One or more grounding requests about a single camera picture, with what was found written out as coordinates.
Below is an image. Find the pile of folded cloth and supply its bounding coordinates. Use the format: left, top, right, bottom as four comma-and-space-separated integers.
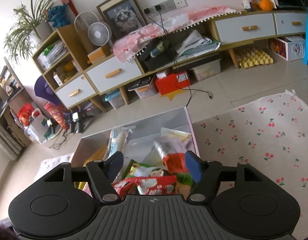
175, 29, 221, 58

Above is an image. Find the white shopping bag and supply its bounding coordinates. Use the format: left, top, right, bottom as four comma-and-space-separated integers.
26, 107, 55, 144

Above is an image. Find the red gift bag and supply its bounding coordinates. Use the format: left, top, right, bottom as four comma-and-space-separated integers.
18, 104, 35, 127

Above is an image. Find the framed cat picture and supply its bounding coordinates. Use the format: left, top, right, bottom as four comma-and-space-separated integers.
96, 0, 147, 41

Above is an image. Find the purple cap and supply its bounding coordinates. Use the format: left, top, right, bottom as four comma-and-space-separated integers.
34, 75, 60, 104

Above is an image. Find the clear bin with orange handle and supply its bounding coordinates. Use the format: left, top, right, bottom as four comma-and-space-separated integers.
129, 76, 158, 99

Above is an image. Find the pink cardboard box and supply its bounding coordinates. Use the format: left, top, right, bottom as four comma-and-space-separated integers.
71, 106, 201, 198

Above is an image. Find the wooden side shelf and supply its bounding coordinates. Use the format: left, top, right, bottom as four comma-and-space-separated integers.
0, 57, 32, 156

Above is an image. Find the wall socket panel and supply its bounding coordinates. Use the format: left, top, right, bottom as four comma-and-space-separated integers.
144, 0, 187, 14

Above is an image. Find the cherry print cloth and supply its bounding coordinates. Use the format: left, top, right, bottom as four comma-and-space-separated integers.
39, 89, 308, 240

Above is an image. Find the yellow egg tray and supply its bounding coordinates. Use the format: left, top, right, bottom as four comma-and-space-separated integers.
237, 49, 274, 69

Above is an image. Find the pink cherry print cover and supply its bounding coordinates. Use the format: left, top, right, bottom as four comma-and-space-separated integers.
113, 5, 242, 64

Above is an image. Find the yellow star paper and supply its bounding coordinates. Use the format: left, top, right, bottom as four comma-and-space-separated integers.
166, 90, 187, 102

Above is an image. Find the black device on stand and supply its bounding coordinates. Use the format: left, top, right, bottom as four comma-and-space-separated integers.
66, 110, 95, 133

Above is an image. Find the blue plush toy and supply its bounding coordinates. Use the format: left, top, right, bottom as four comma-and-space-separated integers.
48, 3, 70, 28

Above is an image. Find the white printed storage box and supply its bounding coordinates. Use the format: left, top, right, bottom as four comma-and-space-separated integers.
284, 36, 306, 62

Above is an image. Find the stack of papers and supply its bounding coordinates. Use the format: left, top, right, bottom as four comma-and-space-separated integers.
38, 41, 70, 69

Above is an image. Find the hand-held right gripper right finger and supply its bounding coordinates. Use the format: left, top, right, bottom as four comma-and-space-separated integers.
184, 150, 266, 203

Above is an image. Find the red cardboard box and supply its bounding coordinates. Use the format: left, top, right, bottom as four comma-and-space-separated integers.
154, 71, 192, 96

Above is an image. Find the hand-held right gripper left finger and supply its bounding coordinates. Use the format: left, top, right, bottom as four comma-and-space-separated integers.
42, 151, 124, 204

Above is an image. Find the small wooden box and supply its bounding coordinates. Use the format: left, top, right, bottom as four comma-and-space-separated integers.
87, 45, 112, 64

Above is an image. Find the clear bin with blue lid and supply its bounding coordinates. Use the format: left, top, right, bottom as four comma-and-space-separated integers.
104, 90, 126, 109

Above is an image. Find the green chip bag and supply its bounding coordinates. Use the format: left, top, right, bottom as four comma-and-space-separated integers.
130, 162, 197, 196

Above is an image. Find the wooden cabinet with white drawers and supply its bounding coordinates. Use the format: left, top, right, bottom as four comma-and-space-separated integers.
31, 10, 308, 113

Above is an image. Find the red white snack packet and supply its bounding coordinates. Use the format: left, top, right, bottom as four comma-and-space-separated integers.
111, 175, 178, 198

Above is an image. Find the potted green plant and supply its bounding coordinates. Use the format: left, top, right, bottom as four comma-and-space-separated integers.
4, 0, 57, 66

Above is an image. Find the black open bag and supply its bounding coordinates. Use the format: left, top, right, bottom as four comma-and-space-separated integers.
138, 39, 177, 72

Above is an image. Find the black power cable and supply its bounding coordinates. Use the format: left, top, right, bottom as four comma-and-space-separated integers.
173, 55, 213, 107

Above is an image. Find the red printed lantern bag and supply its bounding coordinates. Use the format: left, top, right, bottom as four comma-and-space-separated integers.
44, 102, 70, 131

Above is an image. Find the clear plastic storage bin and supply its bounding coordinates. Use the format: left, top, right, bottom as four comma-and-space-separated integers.
191, 60, 222, 81

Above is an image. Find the red silver snack packet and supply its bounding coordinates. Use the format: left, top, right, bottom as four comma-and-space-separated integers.
153, 137, 191, 174

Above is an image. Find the yellow snack packet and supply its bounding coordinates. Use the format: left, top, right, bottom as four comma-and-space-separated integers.
76, 145, 110, 191

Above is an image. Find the white blue snack packet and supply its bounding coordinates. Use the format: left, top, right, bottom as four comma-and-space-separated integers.
108, 127, 133, 159

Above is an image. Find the white drawer wooden handle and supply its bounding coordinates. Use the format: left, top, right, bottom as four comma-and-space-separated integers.
215, 13, 277, 47
87, 56, 143, 94
273, 12, 308, 36
55, 74, 97, 109

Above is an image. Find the cream white snack packet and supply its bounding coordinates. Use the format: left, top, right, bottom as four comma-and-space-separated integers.
160, 127, 192, 151

